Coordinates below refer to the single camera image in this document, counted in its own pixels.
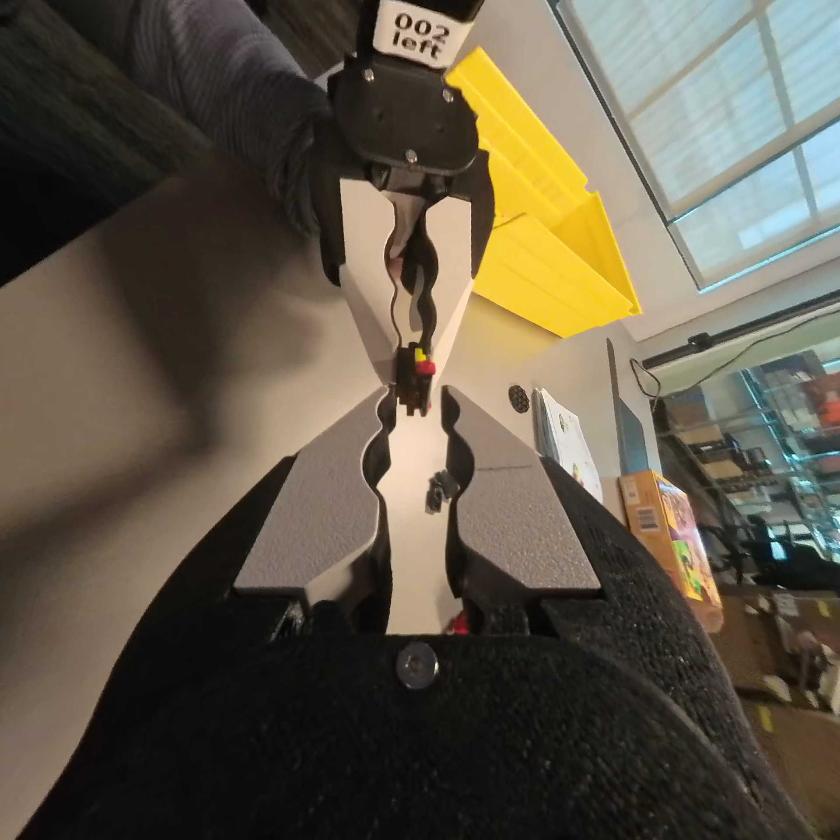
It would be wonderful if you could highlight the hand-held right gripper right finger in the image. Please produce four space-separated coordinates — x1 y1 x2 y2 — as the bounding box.
441 386 601 598

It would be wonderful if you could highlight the black light stand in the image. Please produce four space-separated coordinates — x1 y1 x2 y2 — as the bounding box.
643 292 840 370

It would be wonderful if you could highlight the person's left forearm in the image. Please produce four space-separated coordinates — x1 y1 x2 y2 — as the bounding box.
125 0 330 235

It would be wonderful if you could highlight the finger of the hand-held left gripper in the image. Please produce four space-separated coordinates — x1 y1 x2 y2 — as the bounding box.
419 196 475 363
340 177 411 389

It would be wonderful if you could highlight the black office chair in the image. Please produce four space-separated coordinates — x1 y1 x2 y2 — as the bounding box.
748 515 840 586

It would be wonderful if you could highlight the orange lego box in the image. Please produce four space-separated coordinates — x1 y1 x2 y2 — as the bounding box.
619 469 723 634

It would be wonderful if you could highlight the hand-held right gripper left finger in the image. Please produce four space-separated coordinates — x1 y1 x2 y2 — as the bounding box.
234 384 398 598

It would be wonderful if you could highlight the lego instruction booklet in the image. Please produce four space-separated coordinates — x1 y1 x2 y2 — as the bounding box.
532 387 603 504

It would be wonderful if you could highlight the large paned window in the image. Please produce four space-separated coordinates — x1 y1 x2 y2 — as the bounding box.
551 0 840 291

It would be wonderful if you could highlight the metal storage shelving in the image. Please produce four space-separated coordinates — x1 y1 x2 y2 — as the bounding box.
656 354 840 526

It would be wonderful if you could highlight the yellow plastic parts bin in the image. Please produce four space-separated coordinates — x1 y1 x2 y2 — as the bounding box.
446 47 642 340

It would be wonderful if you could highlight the black cable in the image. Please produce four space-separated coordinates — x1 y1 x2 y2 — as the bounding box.
630 357 665 403

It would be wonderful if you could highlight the dark desk pad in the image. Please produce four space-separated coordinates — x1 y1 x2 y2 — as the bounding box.
607 338 661 475

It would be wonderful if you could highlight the small black red lego assembly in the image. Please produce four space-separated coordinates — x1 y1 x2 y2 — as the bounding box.
395 341 438 418

